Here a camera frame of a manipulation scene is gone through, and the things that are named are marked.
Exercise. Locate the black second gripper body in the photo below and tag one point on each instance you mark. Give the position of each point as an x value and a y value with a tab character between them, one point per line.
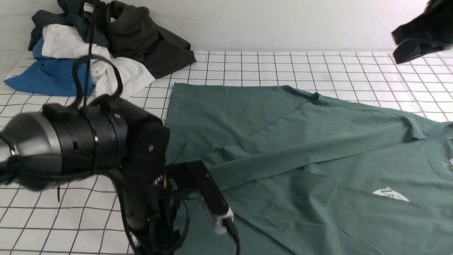
433	26

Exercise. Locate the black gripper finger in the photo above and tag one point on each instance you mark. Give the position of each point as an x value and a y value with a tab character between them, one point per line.
411	49

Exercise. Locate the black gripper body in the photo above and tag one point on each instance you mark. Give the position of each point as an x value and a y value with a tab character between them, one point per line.
155	219

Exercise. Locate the green long sleeve shirt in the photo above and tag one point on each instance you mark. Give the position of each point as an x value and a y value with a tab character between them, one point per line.
311	175

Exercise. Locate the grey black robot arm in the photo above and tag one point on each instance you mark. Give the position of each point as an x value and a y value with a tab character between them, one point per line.
46	142

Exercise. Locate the blue shirt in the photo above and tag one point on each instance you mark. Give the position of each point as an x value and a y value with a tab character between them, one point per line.
49	76

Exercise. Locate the dark olive shirt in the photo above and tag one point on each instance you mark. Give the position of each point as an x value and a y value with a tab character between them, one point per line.
133	34

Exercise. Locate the white shirt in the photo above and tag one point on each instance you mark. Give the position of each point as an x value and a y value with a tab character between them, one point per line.
120	76

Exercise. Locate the dark teal shirt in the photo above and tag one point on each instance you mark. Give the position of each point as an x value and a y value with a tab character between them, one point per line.
76	13

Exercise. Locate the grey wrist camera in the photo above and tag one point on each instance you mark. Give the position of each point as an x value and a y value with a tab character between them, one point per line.
194	178

